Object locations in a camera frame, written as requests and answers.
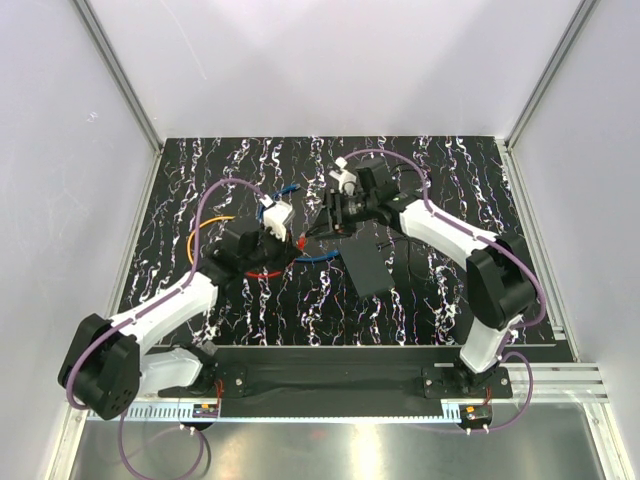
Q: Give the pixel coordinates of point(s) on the aluminium front rail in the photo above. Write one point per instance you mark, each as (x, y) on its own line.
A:
(575, 385)

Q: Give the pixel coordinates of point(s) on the small connector board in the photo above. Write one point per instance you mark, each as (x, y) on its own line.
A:
(205, 410)
(480, 413)

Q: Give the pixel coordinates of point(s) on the black power adapter with cord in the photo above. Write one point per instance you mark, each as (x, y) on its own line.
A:
(396, 172)

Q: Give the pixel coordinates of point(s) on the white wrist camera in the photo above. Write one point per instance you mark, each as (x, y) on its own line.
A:
(276, 216)
(346, 180)

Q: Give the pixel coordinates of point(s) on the left aluminium frame post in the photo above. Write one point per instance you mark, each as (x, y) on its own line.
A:
(106, 51)

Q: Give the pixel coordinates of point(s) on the right aluminium frame post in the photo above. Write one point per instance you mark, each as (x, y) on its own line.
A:
(569, 37)

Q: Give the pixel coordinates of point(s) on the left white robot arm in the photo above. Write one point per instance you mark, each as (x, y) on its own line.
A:
(109, 361)

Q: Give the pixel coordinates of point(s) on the aluminium frame post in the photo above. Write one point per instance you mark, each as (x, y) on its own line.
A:
(106, 51)
(569, 37)

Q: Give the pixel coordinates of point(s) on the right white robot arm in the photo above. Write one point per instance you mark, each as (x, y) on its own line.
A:
(500, 283)

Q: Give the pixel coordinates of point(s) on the black network switch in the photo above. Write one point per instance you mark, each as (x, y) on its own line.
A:
(365, 267)

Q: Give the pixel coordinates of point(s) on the left small connector board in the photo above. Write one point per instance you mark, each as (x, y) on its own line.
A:
(205, 410)

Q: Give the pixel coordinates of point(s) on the white slotted cable duct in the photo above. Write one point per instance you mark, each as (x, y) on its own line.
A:
(234, 412)

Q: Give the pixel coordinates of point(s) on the right small connector board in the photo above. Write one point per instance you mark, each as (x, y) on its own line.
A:
(480, 413)

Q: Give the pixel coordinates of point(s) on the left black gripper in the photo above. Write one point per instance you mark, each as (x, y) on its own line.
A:
(285, 250)

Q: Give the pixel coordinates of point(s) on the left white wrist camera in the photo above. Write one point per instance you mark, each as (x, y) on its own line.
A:
(276, 216)

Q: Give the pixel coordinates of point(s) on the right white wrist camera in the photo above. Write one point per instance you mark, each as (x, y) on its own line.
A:
(346, 180)

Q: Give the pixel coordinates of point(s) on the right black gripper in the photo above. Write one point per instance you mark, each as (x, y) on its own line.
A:
(329, 222)

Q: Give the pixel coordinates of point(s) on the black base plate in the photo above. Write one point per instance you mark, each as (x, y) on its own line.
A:
(433, 372)

